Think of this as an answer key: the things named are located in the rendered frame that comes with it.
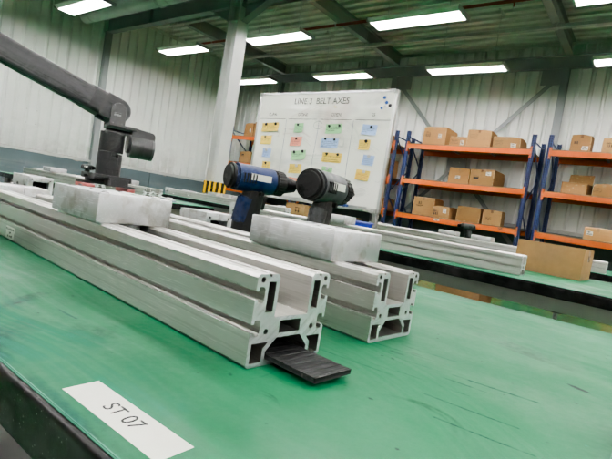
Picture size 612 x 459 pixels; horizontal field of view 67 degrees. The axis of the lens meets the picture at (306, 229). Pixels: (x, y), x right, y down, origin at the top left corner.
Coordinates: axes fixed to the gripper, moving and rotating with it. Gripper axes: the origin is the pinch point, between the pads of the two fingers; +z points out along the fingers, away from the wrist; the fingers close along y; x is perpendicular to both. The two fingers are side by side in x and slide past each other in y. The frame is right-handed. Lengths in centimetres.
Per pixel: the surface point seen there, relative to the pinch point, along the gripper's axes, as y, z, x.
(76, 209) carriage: -24, -4, -46
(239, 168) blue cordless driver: 12.0, -14.9, -35.0
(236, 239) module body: -5, -2, -58
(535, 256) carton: 193, -3, -48
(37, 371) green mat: -39, 6, -78
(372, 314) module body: -4, 2, -84
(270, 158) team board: 252, -50, 215
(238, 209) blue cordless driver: 13.7, -6.2, -34.7
